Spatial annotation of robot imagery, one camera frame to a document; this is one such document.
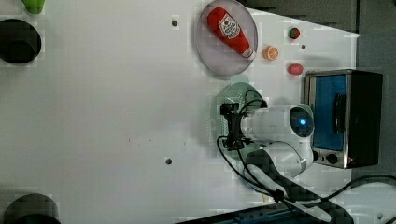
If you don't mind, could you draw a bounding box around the green cylinder object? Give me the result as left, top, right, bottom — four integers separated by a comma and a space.
21, 0, 45, 14

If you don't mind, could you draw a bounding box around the black toaster oven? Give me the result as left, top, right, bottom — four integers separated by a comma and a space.
304, 69, 383, 169

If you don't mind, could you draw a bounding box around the black cylinder cup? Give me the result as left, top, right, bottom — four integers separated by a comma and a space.
3, 193, 62, 224
0, 19, 42, 63

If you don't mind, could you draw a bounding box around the red ketchup bottle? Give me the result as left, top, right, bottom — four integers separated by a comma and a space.
206, 7, 255, 61

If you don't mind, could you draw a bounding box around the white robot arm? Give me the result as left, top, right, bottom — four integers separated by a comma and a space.
217, 100, 395, 224

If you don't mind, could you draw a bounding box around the orange slice toy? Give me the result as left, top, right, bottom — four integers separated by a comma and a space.
262, 46, 278, 61

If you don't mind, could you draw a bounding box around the mint green oval strainer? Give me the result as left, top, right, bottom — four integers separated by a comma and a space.
211, 75, 267, 160

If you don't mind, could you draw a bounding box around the grey round plate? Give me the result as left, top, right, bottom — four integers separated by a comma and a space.
194, 0, 258, 76

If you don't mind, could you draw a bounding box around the pink strawberry toy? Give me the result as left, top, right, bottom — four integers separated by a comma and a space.
287, 63, 304, 76

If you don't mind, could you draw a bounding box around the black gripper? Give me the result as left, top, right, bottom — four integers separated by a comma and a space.
220, 103, 245, 151

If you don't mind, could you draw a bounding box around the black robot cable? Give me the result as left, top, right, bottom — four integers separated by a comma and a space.
216, 89, 396, 206

